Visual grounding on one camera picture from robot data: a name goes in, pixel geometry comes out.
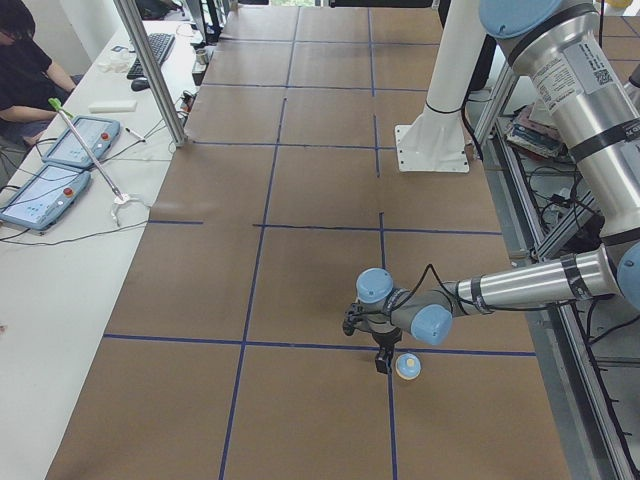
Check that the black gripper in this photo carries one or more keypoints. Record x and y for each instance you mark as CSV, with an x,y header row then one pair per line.
x,y
385,342

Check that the blue cream call bell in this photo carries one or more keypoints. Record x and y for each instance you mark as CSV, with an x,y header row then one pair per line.
x,y
408,366

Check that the stack of books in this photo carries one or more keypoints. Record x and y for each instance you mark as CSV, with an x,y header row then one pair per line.
x,y
533,130

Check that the black marker pen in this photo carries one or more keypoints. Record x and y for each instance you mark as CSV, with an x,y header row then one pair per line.
x,y
136,135

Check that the silver metal cylinder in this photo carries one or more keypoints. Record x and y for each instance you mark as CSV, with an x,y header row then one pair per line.
x,y
202,56

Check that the white foam block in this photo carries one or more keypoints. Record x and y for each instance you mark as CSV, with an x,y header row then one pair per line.
x,y
113,106

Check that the black computer mouse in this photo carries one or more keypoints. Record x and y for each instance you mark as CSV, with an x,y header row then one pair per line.
x,y
140,84

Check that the lower blue teach pendant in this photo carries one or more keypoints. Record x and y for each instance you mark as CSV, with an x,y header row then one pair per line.
x,y
44,199

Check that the metal grabber stick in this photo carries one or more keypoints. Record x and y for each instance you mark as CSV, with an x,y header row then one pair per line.
x,y
121,198

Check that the seated person in black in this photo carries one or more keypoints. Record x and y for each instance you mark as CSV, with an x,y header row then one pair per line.
x,y
29,78

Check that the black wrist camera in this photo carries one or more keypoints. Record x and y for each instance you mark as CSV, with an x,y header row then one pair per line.
x,y
355,320

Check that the white camera pole with base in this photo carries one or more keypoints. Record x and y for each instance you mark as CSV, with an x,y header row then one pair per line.
x,y
435,141

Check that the aluminium side frame rail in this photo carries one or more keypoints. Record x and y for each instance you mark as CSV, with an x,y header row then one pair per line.
x,y
588,349

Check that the aluminium frame post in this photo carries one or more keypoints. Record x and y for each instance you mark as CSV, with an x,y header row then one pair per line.
x,y
134,26

